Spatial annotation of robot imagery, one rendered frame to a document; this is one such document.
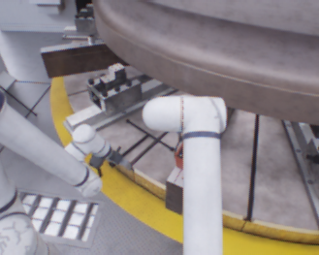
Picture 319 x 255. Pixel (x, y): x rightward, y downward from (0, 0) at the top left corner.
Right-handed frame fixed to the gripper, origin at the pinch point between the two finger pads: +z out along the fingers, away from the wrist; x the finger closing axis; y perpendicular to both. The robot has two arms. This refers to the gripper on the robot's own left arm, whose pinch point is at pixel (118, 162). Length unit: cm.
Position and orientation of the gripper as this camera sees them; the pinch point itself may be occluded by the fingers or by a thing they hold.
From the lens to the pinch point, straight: 131.0
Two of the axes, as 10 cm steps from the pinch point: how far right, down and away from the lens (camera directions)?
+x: -8.3, -2.9, 4.7
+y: 4.6, -8.4, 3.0
